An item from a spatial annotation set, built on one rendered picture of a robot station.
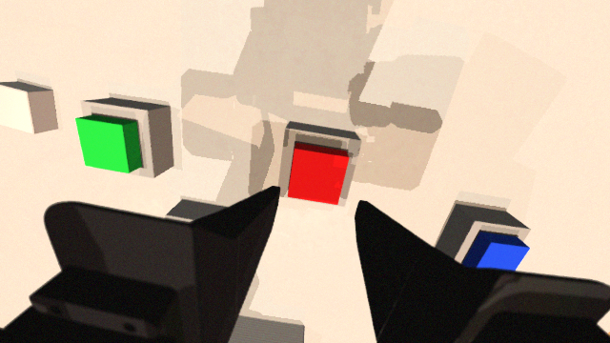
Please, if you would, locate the red button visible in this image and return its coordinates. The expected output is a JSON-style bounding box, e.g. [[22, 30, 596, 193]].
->
[[278, 121, 362, 207]]

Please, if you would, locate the green button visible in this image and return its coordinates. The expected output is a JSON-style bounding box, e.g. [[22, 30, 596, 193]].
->
[[75, 97, 174, 179]]

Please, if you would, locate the blue button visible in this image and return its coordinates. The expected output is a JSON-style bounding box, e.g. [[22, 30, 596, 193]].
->
[[435, 204, 531, 271]]

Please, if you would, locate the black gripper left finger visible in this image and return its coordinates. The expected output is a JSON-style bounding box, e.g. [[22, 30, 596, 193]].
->
[[43, 186, 280, 343]]

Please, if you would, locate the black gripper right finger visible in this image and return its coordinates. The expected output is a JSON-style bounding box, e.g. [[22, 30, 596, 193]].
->
[[355, 200, 610, 343]]

